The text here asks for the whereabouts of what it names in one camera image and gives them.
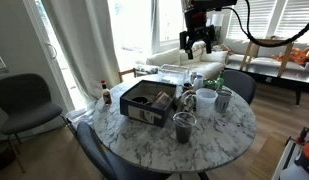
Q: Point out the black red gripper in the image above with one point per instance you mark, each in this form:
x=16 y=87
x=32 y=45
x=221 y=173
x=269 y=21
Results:
x=196 y=25

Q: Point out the clear plastic storage container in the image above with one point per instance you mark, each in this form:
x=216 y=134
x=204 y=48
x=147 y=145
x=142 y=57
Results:
x=174 y=71

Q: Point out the patterned beige cushion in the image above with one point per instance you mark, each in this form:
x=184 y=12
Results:
x=195 y=55

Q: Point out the small white cushion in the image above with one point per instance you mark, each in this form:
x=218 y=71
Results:
x=214 y=56

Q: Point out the white sofa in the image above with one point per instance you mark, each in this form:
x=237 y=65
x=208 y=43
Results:
x=207 y=68

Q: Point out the white plastic bottle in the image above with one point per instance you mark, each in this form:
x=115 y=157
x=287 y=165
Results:
x=198 y=82

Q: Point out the tall white shade lamp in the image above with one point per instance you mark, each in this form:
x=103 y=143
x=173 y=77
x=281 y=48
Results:
x=218 y=20

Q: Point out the green round object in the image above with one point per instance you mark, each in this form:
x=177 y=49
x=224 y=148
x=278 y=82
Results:
x=210 y=84

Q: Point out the green bottle red cap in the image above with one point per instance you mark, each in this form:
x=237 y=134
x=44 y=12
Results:
x=220 y=80

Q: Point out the dark glass jar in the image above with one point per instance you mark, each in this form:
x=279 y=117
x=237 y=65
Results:
x=187 y=87

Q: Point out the white daybed cushion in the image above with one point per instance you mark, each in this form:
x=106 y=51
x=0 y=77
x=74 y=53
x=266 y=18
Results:
x=239 y=45

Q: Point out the grey sheer curtain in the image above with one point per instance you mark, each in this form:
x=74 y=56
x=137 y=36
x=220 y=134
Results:
x=155 y=26

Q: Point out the clear glass mug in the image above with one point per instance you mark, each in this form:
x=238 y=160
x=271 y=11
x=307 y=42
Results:
x=187 y=101

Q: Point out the white plastic measuring cup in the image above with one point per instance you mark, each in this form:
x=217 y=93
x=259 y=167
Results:
x=205 y=103

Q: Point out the dark blue padded chair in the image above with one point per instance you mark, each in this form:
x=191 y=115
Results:
x=242 y=85

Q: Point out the grey striped cup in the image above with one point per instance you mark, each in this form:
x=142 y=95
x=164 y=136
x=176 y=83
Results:
x=223 y=101

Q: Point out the patterned throw blanket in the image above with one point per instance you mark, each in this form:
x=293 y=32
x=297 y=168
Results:
x=145 y=69

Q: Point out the brown paper packet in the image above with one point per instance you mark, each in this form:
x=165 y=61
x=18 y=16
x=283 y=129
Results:
x=162 y=100

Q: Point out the wooden side table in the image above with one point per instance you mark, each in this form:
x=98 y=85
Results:
x=265 y=42

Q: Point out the narrow white window blind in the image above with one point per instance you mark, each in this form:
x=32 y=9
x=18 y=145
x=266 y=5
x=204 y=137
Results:
x=257 y=16

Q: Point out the wooden chair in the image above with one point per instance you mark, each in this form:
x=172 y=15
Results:
x=126 y=73

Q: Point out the black bowl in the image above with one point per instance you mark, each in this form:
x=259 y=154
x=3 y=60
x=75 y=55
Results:
x=140 y=99

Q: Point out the clear cup with dark contents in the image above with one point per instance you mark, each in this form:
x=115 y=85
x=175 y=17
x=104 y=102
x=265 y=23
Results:
x=184 y=128

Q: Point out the black low bench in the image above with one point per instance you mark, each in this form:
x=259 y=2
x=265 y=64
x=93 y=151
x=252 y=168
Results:
x=277 y=75

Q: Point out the dark blue cardboard box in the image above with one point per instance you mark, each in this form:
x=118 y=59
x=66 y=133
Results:
x=145 y=113

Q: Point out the orange plush toy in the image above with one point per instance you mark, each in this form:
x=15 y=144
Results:
x=295 y=56

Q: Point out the brown sauce bottle red cap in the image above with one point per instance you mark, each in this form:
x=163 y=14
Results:
x=106 y=93

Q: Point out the wide white window blind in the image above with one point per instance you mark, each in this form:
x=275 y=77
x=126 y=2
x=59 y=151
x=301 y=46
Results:
x=297 y=18

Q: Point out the beige curtain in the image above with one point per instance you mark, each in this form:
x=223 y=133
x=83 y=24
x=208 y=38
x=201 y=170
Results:
x=84 y=46

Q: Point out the black red clamp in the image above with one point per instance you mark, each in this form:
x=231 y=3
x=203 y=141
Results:
x=302 y=135

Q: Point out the grey upholstered chair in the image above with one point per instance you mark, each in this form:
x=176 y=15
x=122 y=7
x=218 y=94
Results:
x=24 y=103

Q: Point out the white frame stand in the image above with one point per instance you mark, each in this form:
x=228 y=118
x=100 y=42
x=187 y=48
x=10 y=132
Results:
x=283 y=159

